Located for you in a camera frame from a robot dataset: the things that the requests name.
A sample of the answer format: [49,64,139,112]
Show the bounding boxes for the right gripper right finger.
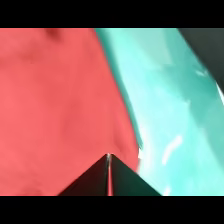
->
[109,152,163,197]

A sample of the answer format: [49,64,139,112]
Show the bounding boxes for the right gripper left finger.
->
[57,152,111,197]

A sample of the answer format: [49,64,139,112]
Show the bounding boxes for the red T-shirt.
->
[0,28,145,197]

